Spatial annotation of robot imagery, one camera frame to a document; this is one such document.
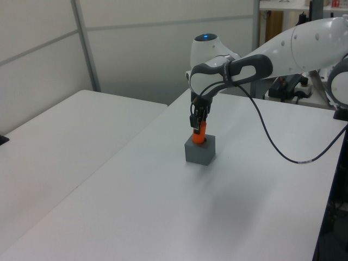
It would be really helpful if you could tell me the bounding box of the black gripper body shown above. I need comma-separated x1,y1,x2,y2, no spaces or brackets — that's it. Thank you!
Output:
190,92,213,114

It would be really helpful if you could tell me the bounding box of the orange cylinder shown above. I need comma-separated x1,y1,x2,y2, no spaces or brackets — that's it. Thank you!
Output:
192,121,208,145

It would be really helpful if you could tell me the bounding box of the grey block with round hole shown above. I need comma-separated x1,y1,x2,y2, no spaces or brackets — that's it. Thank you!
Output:
184,133,216,166

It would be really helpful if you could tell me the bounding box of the black power strip box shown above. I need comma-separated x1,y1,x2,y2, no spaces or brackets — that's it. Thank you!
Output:
268,75,314,102

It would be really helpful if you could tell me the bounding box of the grey metal pole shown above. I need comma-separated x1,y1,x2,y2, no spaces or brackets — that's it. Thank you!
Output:
251,0,262,99

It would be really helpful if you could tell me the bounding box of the wooden cabinet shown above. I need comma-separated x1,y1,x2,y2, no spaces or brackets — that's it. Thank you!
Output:
264,10,284,44

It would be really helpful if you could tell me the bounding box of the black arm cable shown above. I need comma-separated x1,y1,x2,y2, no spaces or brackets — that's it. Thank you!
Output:
190,61,348,165

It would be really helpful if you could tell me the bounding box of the grey partition post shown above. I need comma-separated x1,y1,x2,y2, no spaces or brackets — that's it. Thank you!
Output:
70,0,102,92

